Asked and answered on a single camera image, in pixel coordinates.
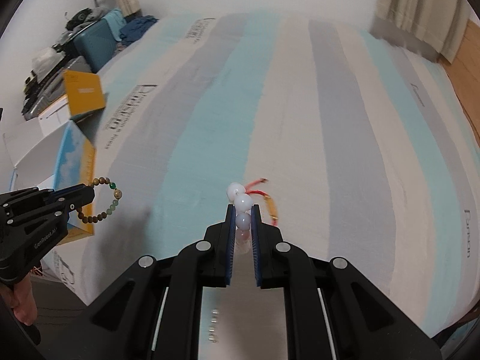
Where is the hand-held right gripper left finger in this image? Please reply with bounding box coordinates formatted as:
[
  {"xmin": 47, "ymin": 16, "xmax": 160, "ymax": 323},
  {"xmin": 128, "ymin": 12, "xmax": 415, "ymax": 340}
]
[{"xmin": 87, "ymin": 203, "xmax": 238, "ymax": 360}]

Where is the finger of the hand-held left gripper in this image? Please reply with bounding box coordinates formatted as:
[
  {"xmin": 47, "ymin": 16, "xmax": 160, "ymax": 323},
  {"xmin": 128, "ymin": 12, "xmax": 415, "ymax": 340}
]
[
  {"xmin": 0, "ymin": 184, "xmax": 90, "ymax": 212},
  {"xmin": 0, "ymin": 187, "xmax": 96, "ymax": 246}
]

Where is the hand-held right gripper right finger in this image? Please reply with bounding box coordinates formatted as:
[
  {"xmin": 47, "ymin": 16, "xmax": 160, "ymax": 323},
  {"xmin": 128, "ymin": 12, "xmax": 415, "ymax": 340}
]
[{"xmin": 250, "ymin": 204, "xmax": 444, "ymax": 360}]

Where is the blue and yellow cardboard box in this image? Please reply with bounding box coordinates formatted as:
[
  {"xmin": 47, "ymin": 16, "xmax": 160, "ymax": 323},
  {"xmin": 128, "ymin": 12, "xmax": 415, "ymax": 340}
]
[{"xmin": 2, "ymin": 69, "xmax": 108, "ymax": 247}]

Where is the red cord bracelet gold tube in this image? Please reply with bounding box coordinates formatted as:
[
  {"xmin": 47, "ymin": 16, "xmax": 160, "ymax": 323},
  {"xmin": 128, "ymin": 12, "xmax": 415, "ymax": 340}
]
[{"xmin": 244, "ymin": 178, "xmax": 280, "ymax": 227}]

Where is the green bead bracelet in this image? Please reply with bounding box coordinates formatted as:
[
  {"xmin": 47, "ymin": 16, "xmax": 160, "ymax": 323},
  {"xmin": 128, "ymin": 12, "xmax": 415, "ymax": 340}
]
[{"xmin": 76, "ymin": 176, "xmax": 125, "ymax": 224}]

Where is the pale pink bead bracelet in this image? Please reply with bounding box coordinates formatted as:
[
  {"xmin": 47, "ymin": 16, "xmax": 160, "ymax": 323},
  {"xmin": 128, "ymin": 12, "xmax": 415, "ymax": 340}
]
[{"xmin": 226, "ymin": 181, "xmax": 253, "ymax": 256}]

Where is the person's left hand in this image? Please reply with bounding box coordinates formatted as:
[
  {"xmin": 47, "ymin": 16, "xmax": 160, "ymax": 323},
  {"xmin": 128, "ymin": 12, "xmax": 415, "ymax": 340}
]
[{"xmin": 10, "ymin": 280, "xmax": 38, "ymax": 327}]

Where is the silver suitcase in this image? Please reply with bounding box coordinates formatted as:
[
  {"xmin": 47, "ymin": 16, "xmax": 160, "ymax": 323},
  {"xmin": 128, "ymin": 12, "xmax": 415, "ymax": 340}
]
[{"xmin": 22, "ymin": 56, "xmax": 93, "ymax": 121}]

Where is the striped bed sheet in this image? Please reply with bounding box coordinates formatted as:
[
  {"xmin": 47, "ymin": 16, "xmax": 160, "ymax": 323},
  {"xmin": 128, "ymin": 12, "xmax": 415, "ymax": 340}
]
[{"xmin": 37, "ymin": 9, "xmax": 480, "ymax": 342}]

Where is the clutter pile with plastic bag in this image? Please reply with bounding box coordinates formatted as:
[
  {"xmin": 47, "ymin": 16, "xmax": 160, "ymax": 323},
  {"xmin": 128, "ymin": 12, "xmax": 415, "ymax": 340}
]
[{"xmin": 22, "ymin": 46, "xmax": 73, "ymax": 100}]

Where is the teal suitcase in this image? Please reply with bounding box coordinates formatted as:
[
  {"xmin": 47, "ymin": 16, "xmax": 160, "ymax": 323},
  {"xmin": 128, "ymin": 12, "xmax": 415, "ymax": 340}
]
[{"xmin": 73, "ymin": 9, "xmax": 123, "ymax": 73}]

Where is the dark gear pile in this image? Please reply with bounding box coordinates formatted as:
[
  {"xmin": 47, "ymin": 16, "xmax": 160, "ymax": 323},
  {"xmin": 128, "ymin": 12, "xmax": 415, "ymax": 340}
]
[{"xmin": 65, "ymin": 7, "xmax": 110, "ymax": 31}]

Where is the blue clothes heap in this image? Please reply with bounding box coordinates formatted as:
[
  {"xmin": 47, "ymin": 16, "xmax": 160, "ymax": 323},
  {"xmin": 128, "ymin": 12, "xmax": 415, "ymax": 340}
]
[{"xmin": 119, "ymin": 14, "xmax": 158, "ymax": 46}]

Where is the wooden headboard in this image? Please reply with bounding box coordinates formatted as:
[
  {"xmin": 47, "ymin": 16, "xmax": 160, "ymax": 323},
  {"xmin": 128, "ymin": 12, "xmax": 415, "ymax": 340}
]
[{"xmin": 448, "ymin": 18, "xmax": 480, "ymax": 136}]

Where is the wide beige curtain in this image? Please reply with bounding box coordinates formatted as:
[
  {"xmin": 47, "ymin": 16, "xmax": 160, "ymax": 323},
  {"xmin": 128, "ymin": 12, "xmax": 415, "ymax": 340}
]
[{"xmin": 369, "ymin": 0, "xmax": 474, "ymax": 63}]

